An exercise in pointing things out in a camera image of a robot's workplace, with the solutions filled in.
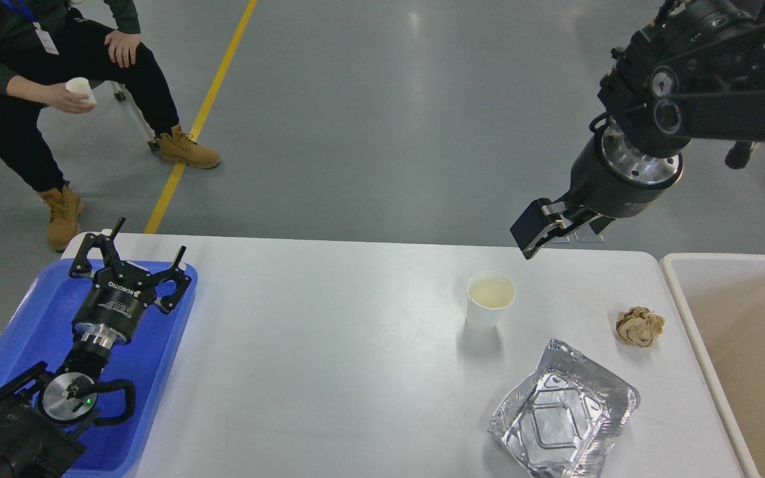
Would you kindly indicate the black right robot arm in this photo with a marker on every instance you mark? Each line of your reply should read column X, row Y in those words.
column 697, row 71

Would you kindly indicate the aluminium foil tray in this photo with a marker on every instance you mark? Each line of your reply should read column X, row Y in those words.
column 563, row 420

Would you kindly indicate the right metal floor plate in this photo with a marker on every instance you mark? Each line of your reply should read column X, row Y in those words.
column 588, row 237

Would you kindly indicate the beige plastic bin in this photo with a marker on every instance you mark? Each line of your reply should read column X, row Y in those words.
column 721, row 299

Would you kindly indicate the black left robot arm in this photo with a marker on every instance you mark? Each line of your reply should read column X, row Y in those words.
column 85, row 359

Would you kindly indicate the small white paper cup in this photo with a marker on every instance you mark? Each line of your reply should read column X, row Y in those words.
column 82, row 86

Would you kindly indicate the blue plastic tray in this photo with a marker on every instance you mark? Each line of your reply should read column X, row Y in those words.
column 41, row 329

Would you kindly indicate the seated person in black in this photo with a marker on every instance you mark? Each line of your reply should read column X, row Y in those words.
column 45, row 44

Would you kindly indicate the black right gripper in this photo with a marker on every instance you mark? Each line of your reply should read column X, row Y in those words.
column 610, row 179

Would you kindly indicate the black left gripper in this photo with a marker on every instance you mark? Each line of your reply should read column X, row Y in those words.
column 116, row 303

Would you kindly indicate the crumpled brown paper ball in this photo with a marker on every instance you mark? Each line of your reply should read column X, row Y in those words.
column 639, row 326

